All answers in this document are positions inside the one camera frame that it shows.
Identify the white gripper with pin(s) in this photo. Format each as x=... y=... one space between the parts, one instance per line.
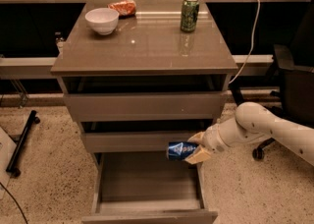
x=212 y=141

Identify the blue pepsi can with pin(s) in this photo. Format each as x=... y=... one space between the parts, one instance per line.
x=180 y=150

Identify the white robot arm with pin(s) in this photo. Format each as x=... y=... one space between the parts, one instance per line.
x=253 y=123

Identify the grey bottom drawer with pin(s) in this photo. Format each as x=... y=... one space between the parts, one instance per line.
x=147 y=188

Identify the grey drawer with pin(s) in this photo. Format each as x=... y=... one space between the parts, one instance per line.
x=147 y=188
x=128 y=136
x=145 y=106

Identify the grey drawer cabinet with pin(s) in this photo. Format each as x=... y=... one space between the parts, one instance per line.
x=146 y=53

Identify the grey middle drawer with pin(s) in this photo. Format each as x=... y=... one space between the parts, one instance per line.
x=128 y=136

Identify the grey top drawer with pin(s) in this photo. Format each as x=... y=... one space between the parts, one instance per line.
x=145 y=106

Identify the green soda can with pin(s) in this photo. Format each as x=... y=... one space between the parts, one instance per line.
x=189 y=15

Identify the black office chair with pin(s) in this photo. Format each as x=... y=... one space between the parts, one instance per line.
x=295 y=63

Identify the orange chip bag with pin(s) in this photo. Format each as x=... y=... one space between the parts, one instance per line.
x=125 y=8

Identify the white bowl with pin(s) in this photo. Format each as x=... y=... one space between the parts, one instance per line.
x=102 y=20

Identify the clear plastic bottle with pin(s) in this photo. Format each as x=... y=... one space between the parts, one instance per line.
x=59 y=40

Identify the black wheeled stand leg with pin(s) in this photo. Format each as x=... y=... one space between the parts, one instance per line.
x=12 y=166

